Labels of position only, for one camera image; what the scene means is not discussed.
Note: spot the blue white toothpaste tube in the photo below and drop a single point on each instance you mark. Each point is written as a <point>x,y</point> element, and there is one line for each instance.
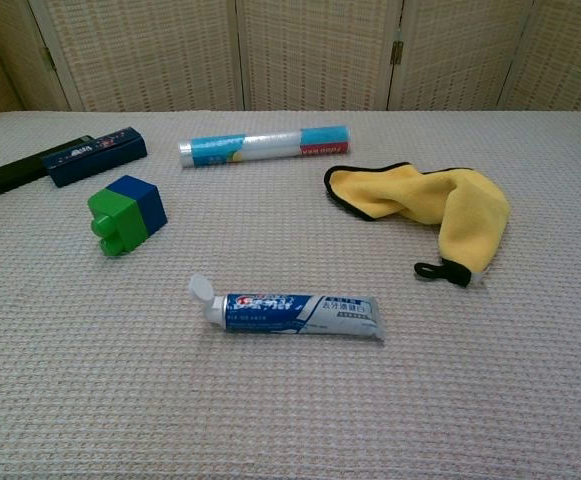
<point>270,312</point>

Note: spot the dark blue rectangular box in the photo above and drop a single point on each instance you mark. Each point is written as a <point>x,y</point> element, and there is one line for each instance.
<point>95,155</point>

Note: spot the blue building block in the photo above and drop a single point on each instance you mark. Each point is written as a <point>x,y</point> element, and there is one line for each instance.
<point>151,207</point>

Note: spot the green building block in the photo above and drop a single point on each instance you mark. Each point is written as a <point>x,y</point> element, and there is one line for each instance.
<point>120,220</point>

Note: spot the yellow microfiber cloth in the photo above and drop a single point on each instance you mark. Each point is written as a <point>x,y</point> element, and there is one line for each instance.
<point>470,215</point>

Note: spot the woven folding screen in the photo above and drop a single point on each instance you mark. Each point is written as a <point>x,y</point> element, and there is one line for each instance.
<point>310,50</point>

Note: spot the brass screen hinge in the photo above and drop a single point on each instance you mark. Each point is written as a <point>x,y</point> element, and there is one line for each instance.
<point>396,52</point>

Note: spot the long black bar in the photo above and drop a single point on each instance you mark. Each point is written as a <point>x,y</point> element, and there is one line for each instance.
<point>5,180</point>

